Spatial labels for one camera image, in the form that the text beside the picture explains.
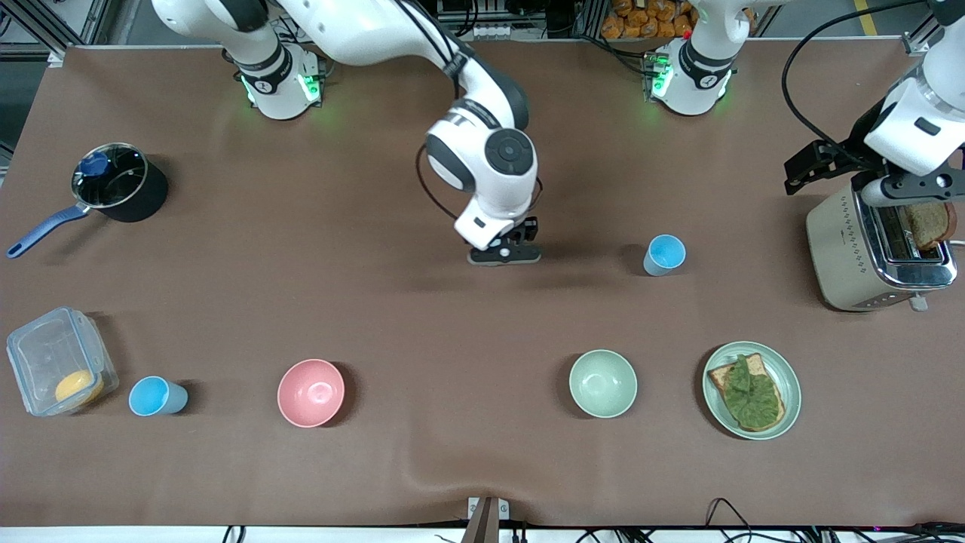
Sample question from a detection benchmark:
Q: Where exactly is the thin black looped cable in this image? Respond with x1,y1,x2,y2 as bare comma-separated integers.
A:
705,498,753,540

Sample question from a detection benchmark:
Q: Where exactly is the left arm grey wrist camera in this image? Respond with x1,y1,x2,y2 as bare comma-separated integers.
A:
859,170,952,209

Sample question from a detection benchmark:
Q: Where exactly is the light blue plastic cup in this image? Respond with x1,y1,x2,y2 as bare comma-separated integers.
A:
642,235,688,277
128,376,189,417

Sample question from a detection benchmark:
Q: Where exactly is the toast slice under lettuce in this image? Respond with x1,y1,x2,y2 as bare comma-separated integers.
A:
707,353,786,433

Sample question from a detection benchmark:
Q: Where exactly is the grey metal table clamp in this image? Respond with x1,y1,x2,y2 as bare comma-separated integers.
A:
467,496,510,543

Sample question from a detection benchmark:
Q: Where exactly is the glass lid with blue knob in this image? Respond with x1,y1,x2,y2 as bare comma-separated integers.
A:
72,143,148,210

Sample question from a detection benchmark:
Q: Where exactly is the brown table mat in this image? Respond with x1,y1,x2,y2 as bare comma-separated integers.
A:
0,38,965,529

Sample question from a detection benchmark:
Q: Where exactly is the pale green bowl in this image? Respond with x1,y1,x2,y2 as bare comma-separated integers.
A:
568,348,639,419

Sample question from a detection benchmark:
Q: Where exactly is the pink bowl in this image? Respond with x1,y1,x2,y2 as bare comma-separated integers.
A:
277,358,346,429

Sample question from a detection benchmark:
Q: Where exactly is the bag of orange buns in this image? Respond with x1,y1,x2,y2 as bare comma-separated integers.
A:
601,0,698,40

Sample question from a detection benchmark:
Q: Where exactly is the cream and chrome toaster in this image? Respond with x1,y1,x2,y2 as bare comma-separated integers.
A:
805,181,965,313

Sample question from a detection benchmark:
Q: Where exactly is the aluminium frame rail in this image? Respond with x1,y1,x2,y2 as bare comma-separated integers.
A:
903,11,947,55
0,0,114,61

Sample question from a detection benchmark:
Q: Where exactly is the clear plastic storage container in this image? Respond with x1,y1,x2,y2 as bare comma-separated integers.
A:
6,306,120,417

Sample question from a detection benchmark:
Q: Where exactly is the brown bread slice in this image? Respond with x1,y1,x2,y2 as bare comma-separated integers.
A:
903,202,958,252

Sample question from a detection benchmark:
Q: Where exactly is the pale green plate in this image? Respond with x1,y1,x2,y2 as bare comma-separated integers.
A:
702,341,802,441

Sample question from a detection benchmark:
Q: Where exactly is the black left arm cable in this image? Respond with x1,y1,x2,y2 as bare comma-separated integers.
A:
781,0,928,148

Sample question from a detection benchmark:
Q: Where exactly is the orange round food item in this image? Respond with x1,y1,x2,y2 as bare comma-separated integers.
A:
54,370,105,405

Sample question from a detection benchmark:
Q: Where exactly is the black saucepan with blue handle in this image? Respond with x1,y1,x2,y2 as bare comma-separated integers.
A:
6,142,170,259

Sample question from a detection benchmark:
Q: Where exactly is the green lettuce leaf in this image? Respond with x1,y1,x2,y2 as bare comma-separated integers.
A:
724,354,782,429

